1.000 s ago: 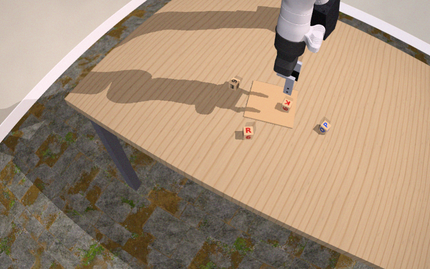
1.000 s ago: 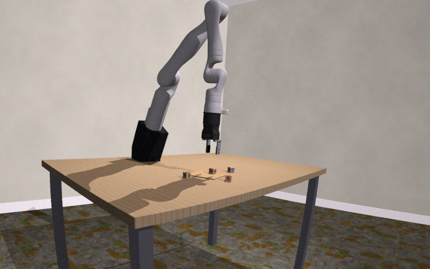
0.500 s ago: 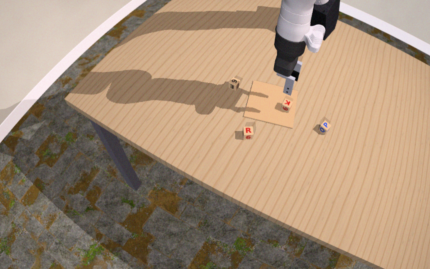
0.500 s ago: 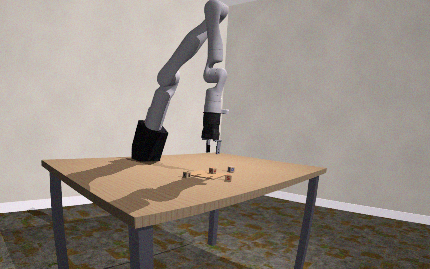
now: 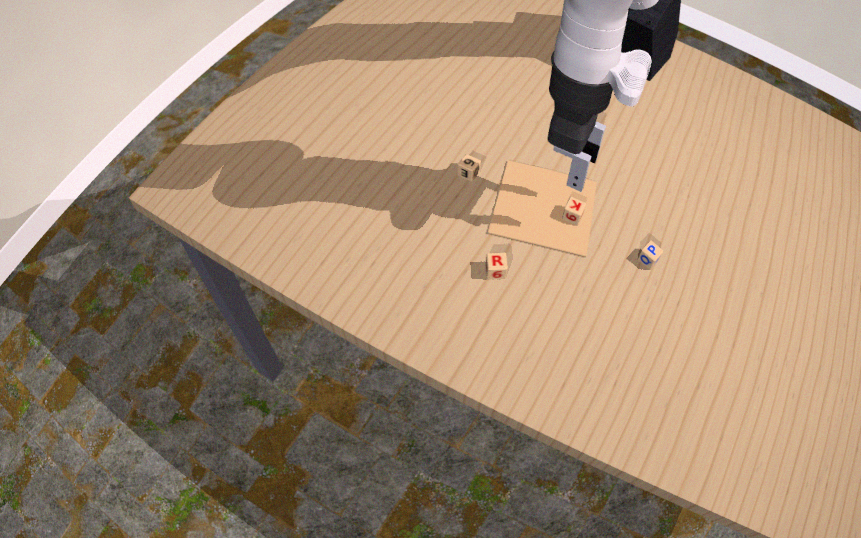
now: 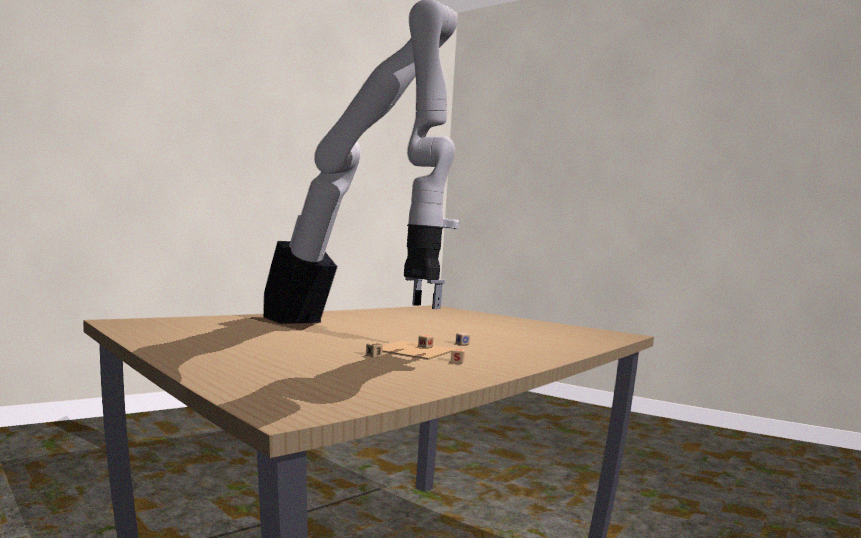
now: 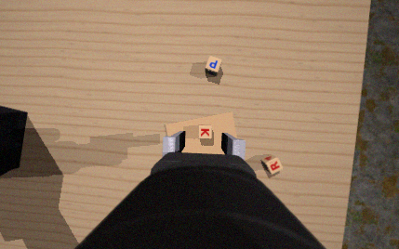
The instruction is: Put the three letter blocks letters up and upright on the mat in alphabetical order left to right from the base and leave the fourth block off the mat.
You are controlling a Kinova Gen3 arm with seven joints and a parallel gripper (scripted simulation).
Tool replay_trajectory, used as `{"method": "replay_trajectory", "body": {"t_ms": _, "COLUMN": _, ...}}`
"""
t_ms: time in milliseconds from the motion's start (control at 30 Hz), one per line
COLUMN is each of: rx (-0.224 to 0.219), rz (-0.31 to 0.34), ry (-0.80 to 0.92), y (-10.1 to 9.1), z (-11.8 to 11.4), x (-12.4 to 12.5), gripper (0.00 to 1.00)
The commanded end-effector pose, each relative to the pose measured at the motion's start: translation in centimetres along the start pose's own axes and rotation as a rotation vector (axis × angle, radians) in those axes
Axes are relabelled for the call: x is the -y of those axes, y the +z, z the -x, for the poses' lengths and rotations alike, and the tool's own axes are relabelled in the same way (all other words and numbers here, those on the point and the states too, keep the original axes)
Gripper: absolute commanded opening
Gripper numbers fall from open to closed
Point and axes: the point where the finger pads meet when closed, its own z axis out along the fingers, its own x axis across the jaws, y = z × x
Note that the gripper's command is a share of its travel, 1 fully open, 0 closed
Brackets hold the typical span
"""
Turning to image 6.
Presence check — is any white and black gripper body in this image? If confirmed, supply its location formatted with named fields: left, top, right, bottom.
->
left=404, top=202, right=459, bottom=280

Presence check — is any tan square mat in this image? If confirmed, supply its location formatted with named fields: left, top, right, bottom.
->
left=383, top=341, right=453, bottom=360

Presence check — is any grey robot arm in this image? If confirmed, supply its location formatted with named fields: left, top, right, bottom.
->
left=289, top=0, right=458, bottom=262

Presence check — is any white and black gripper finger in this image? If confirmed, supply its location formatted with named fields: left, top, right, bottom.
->
left=427, top=279, right=445, bottom=309
left=405, top=277, right=422, bottom=306

